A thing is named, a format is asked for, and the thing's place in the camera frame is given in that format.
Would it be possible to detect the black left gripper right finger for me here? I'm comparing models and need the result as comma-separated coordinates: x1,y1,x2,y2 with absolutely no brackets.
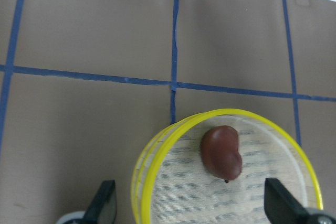
264,178,317,224

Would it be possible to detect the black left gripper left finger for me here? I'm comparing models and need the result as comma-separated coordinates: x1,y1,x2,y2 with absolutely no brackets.
81,180,117,224

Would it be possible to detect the brown bun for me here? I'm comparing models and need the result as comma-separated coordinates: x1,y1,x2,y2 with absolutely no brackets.
200,125,243,183

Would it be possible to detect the yellow bamboo steamer layer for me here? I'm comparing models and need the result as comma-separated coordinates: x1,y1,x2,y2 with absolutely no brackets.
131,109,323,223

